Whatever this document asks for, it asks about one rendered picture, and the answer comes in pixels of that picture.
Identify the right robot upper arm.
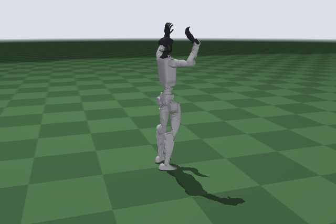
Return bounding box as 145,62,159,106
168,59,196,68

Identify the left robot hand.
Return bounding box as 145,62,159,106
164,23,173,37

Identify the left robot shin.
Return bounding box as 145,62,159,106
156,127,165,157

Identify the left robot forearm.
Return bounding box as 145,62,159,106
156,45,165,55

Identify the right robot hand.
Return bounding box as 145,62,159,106
185,27,200,45

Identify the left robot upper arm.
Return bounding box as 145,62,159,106
156,51,163,60

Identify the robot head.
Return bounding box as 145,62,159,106
158,37,173,59

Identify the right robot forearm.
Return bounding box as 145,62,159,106
187,41,201,63

